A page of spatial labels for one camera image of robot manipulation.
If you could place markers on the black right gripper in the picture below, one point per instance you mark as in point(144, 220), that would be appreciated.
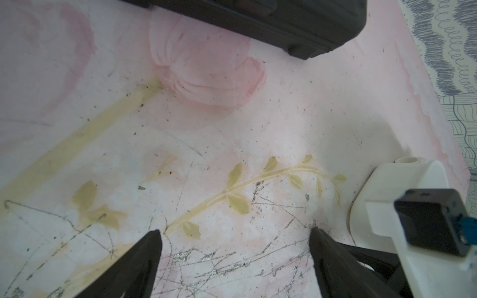
point(384, 265)

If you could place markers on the black plastic tool case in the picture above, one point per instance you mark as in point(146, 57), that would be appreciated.
point(304, 29)

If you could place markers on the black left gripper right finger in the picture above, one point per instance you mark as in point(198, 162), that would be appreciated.
point(339, 274)

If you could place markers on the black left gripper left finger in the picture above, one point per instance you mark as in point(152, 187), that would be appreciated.
point(133, 275)

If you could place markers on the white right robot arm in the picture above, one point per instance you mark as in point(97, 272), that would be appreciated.
point(374, 224)

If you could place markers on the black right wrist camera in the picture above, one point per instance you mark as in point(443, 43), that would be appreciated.
point(437, 220)

